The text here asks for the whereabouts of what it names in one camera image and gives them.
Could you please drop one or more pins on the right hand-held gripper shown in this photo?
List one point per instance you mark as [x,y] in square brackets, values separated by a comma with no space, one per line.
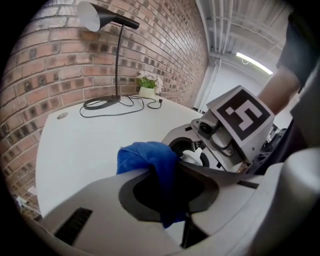
[240,117]

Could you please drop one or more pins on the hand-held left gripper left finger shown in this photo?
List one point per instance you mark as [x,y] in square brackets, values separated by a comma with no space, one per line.
[100,212]

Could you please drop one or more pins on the blue cloth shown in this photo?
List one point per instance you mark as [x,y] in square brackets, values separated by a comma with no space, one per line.
[145,157]

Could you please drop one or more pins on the ceiling tube light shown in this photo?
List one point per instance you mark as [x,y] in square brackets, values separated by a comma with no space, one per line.
[255,62]

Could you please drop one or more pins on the person's dark clothing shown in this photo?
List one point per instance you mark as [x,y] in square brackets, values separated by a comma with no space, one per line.
[300,50]

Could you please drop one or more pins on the person's right forearm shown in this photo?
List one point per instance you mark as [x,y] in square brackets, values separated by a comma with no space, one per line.
[277,92]

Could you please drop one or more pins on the potted flowers in white pot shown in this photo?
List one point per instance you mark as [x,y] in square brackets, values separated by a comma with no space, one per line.
[147,91]

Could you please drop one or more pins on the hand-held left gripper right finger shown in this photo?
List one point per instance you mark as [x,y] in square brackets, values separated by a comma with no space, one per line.
[232,200]

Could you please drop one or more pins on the black desk lamp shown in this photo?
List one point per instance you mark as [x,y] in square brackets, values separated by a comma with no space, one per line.
[112,17]

